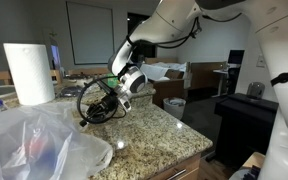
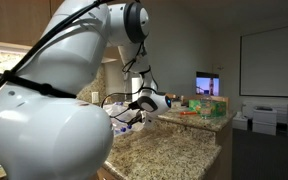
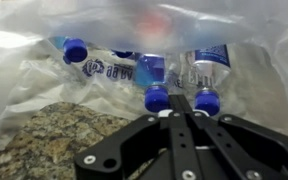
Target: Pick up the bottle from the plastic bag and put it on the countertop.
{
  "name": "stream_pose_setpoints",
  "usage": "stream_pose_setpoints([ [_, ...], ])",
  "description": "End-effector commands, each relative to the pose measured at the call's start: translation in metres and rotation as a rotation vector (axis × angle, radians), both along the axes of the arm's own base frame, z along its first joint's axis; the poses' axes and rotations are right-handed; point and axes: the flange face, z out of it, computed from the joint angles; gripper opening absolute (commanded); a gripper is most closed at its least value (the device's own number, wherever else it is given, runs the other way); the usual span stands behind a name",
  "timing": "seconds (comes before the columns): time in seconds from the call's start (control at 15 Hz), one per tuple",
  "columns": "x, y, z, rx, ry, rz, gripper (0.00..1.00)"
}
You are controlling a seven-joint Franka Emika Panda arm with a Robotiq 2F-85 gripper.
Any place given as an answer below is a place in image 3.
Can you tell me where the clear plastic bag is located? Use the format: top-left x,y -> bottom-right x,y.
0,0 -> 288,151

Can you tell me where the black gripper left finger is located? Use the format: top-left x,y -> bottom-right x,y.
73,94 -> 202,180

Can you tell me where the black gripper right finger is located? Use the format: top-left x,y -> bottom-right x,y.
181,94 -> 288,180

